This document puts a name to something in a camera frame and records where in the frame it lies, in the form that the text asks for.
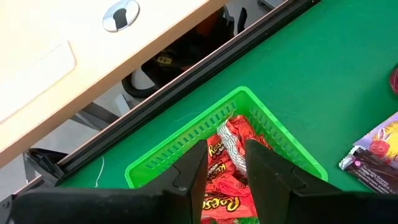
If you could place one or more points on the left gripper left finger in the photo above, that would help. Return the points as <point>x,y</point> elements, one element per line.
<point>174,202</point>

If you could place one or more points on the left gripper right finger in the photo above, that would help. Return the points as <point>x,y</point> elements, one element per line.
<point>295,205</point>

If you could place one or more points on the orange peanut butter cup packet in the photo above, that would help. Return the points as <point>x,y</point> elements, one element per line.
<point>239,130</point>
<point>230,180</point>
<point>230,203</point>
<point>216,155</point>

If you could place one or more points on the colourful cartoon candy packet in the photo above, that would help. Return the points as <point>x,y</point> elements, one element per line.
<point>382,140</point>

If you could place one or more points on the green plastic basket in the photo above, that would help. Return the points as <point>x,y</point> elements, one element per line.
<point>281,133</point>

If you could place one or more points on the black orange backpack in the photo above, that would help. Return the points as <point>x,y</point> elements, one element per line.
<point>186,53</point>

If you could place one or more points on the dark red soda can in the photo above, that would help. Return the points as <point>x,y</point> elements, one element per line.
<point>394,79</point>

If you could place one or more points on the light wooden desk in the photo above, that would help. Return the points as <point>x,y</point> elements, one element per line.
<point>93,62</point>

